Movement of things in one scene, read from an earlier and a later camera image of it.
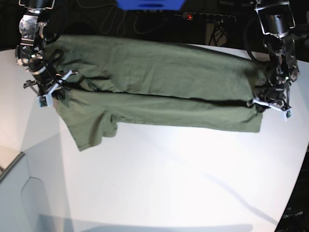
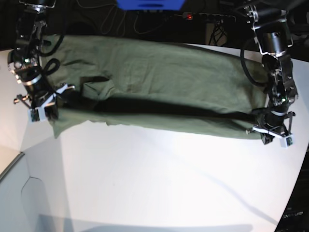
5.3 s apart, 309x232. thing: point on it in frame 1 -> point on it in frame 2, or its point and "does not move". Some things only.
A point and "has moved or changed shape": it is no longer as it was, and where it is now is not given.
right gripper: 262,101 -> 279,125
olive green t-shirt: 131,79 has moved or changed shape
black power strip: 208,17 does not move
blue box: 150,5 does not move
